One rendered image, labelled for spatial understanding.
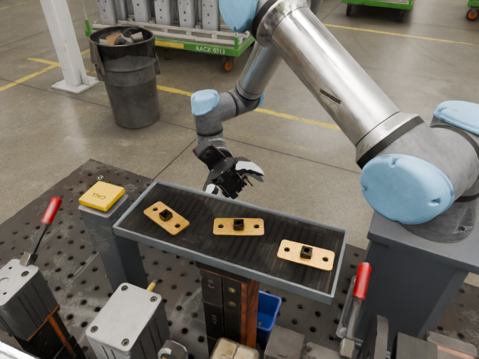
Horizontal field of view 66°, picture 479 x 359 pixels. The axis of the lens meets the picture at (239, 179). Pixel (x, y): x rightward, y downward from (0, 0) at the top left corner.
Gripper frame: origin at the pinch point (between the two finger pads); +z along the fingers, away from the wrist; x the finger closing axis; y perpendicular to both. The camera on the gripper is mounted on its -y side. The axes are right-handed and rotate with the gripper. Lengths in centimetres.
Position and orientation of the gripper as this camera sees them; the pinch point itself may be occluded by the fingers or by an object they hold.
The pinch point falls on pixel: (234, 194)
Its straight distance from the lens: 79.3
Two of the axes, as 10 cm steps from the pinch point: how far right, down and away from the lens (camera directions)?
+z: 2.6, 4.7, -8.4
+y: 5.5, 6.4, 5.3
